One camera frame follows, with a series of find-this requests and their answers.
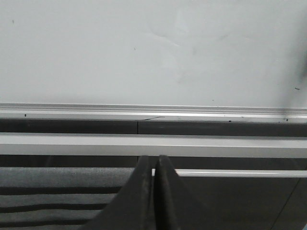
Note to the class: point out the grey striped cloth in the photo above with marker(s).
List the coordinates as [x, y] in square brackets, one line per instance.
[56, 198]

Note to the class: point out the white metal frame stand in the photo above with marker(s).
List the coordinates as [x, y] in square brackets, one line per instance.
[152, 145]

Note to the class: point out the white whiteboard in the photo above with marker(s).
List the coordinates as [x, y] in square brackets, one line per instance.
[234, 53]

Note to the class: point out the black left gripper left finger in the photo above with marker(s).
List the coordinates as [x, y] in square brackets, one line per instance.
[132, 208]

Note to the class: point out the aluminium whiteboard marker tray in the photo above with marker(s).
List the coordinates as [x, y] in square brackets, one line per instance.
[152, 113]

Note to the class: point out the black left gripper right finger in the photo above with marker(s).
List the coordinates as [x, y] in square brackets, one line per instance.
[175, 207]

